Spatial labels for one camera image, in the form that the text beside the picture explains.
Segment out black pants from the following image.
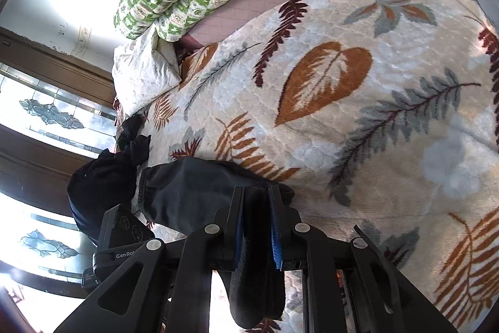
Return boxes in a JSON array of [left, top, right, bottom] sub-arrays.
[[138, 157, 286, 329]]

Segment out black clothes pile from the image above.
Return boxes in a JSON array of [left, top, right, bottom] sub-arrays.
[[67, 114, 151, 244]]

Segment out white floral pillow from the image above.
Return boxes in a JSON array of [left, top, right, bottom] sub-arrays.
[[112, 26, 181, 116]]

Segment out leaf pattern fleece blanket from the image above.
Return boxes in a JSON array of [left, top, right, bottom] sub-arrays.
[[144, 0, 498, 332]]

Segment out window with wooden frame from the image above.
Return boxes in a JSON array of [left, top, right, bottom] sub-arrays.
[[1, 30, 116, 331]]

